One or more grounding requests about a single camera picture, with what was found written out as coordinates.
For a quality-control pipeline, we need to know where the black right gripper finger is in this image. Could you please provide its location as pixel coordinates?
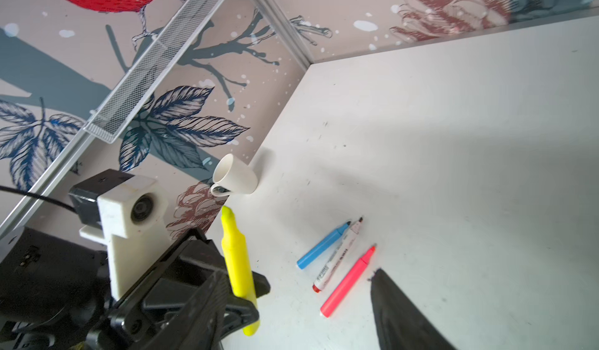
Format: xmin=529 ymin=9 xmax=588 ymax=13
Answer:
xmin=371 ymin=269 xmax=455 ymax=350

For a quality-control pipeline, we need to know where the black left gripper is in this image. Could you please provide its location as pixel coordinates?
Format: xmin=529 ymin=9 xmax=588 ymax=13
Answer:
xmin=85 ymin=229 xmax=271 ymax=349

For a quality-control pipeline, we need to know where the yellow highlighter pen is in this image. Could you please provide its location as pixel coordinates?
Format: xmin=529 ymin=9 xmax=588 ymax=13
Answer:
xmin=221 ymin=206 xmax=257 ymax=309

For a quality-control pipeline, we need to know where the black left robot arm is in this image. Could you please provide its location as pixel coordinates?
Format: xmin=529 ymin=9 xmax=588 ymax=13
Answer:
xmin=1 ymin=228 xmax=260 ymax=349

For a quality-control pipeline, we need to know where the pink highlighter pen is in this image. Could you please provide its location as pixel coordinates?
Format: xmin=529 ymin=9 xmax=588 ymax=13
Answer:
xmin=320 ymin=245 xmax=377 ymax=318

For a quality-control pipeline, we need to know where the white marker pen red end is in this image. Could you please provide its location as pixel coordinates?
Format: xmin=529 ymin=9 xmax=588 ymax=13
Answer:
xmin=312 ymin=217 xmax=364 ymax=293

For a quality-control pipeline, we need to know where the blue marker pen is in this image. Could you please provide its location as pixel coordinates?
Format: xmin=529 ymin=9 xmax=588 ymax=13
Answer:
xmin=296 ymin=221 xmax=351 ymax=270

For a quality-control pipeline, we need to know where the white ceramic mug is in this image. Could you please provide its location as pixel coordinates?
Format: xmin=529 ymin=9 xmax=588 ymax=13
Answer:
xmin=210 ymin=153 xmax=258 ymax=197

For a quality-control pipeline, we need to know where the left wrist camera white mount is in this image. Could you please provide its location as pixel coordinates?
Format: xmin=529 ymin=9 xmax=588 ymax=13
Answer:
xmin=69 ymin=169 xmax=172 ymax=301

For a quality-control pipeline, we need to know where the white wire mesh shelf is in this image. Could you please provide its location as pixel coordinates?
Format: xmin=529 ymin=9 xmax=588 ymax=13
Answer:
xmin=83 ymin=0 xmax=225 ymax=143

